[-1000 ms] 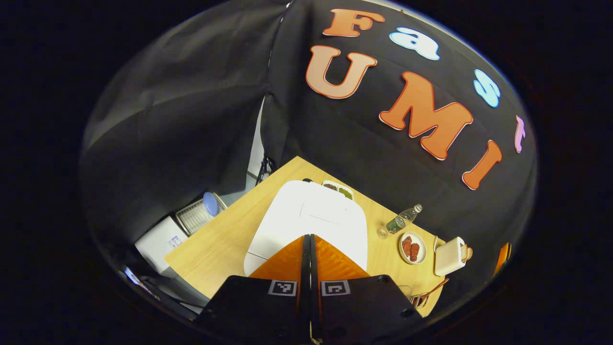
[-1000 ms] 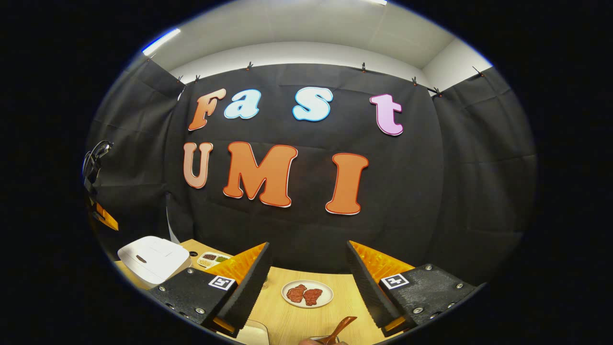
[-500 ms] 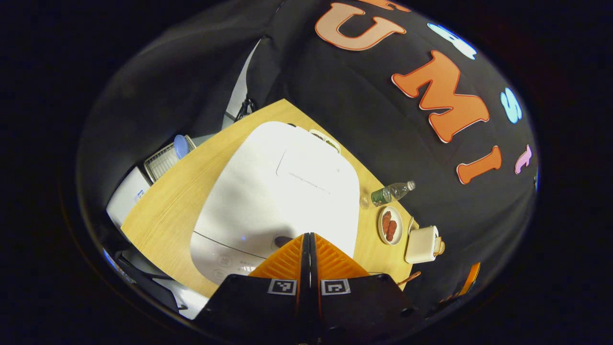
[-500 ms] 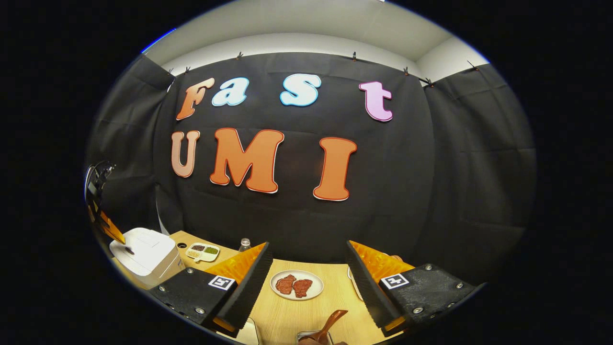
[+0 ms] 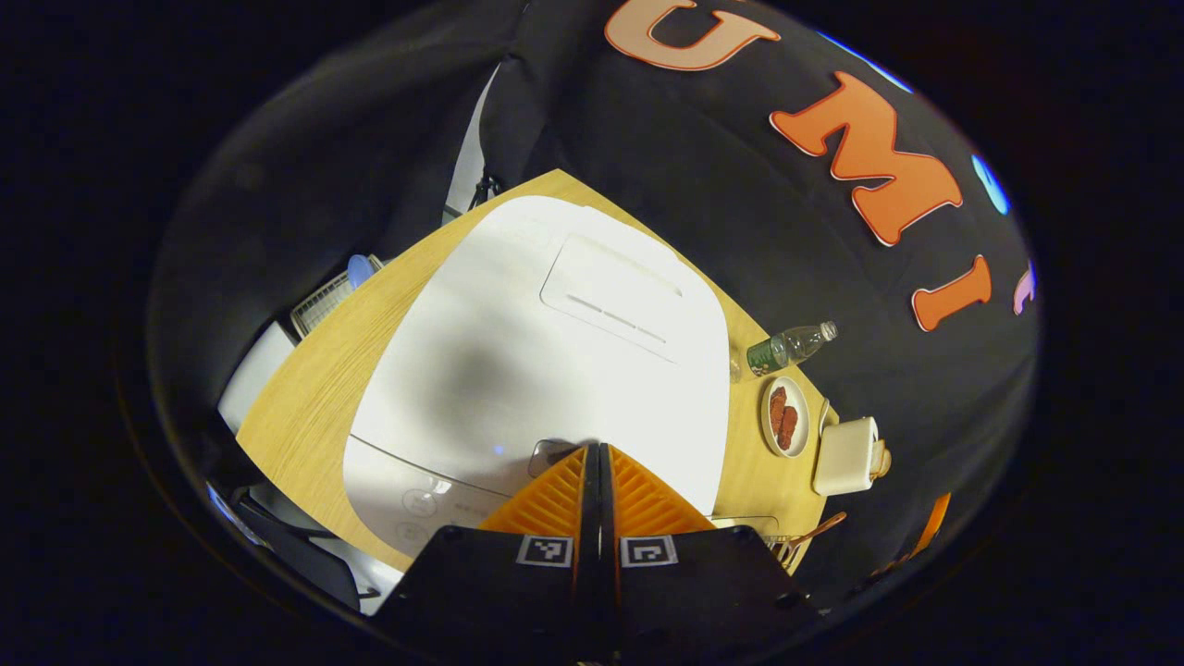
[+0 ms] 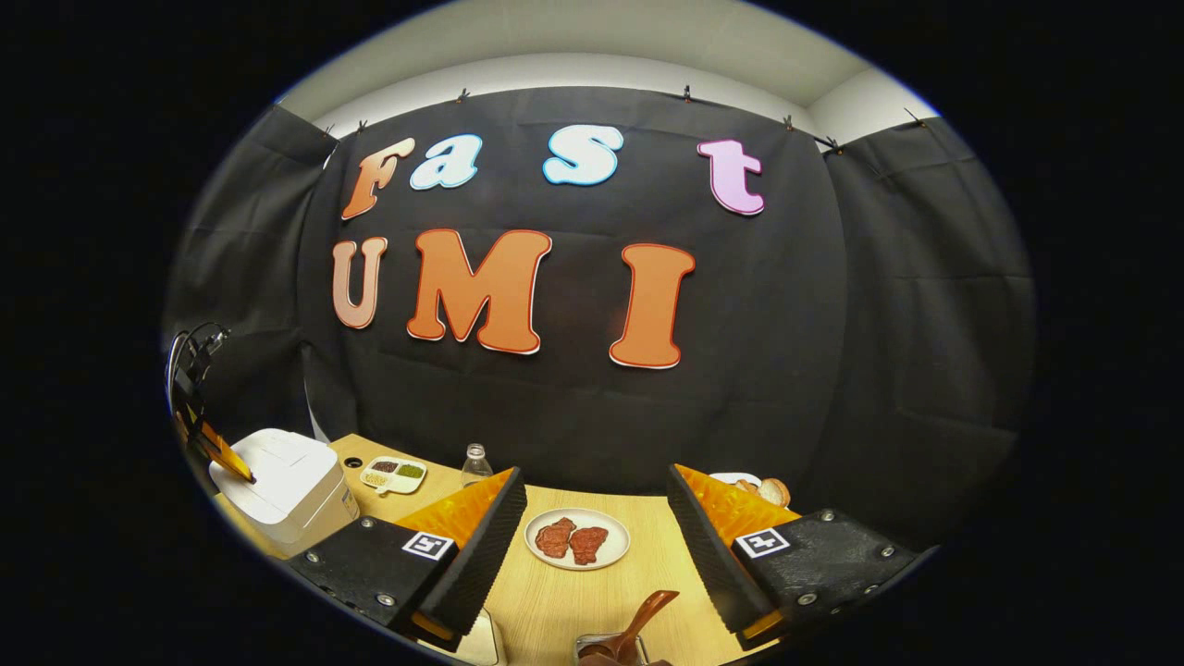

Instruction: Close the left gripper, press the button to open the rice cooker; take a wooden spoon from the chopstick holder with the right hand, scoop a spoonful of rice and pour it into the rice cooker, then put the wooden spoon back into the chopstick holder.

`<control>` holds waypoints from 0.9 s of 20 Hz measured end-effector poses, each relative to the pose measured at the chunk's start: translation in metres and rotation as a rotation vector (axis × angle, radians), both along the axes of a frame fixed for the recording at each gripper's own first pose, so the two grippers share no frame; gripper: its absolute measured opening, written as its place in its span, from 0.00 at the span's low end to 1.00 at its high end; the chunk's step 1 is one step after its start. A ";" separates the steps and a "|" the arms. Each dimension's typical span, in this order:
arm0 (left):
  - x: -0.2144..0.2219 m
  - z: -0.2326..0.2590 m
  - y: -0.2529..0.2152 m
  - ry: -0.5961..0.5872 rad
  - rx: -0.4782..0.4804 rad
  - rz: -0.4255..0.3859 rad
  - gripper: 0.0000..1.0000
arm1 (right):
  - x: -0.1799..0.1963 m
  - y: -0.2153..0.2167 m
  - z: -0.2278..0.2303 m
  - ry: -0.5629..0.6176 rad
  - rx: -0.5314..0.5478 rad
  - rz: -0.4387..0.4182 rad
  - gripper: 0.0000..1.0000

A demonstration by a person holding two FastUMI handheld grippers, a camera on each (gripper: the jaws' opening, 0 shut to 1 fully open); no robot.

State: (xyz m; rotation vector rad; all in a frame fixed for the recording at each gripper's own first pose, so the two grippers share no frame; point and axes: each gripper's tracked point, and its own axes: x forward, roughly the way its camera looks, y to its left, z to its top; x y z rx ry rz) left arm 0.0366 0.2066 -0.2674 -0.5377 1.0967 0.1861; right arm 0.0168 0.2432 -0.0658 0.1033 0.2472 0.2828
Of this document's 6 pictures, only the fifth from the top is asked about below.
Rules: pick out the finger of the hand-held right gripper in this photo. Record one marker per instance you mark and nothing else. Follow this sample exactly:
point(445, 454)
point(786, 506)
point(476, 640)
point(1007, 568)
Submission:
point(934, 523)

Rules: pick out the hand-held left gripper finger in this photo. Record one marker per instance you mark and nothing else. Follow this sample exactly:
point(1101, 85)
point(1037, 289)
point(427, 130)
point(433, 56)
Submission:
point(589, 555)
point(608, 555)

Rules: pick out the brown wooden spoon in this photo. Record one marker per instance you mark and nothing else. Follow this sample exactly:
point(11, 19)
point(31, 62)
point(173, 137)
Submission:
point(823, 527)

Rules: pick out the white rice cooker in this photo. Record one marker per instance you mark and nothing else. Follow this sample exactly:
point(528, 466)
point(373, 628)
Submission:
point(518, 351)

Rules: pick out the clear rice container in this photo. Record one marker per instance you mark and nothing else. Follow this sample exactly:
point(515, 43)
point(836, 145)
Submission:
point(745, 525)

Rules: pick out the toasted bread slice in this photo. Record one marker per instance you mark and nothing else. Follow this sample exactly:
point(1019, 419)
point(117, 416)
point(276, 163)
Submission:
point(881, 460)

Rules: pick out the white toaster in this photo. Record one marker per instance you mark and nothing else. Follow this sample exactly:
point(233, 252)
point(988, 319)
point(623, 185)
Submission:
point(844, 458)

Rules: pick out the white round plate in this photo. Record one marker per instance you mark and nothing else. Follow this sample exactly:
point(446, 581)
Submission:
point(803, 416)

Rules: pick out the red meat piece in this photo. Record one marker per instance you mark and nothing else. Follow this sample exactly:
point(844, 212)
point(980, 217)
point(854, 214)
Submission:
point(778, 402)
point(789, 427)

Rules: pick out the small glass cup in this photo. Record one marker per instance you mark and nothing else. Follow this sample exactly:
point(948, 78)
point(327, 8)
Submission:
point(735, 372)

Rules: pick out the clear water bottle green label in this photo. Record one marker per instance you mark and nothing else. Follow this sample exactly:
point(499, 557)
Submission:
point(786, 349)

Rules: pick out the black chair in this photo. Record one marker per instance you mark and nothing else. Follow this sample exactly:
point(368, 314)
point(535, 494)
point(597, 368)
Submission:
point(296, 550)

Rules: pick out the blue round lid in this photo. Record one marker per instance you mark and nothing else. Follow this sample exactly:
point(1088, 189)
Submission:
point(360, 271)

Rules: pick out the white slatted basket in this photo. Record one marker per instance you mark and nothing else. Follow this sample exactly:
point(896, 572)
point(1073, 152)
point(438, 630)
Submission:
point(324, 301)

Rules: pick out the white box appliance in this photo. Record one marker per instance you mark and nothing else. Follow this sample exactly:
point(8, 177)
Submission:
point(259, 379)

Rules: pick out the black tripod stand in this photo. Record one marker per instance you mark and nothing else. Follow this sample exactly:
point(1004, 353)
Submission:
point(483, 190)

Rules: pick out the black backdrop cloth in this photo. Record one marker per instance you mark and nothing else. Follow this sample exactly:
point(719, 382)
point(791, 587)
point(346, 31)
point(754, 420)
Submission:
point(647, 139)

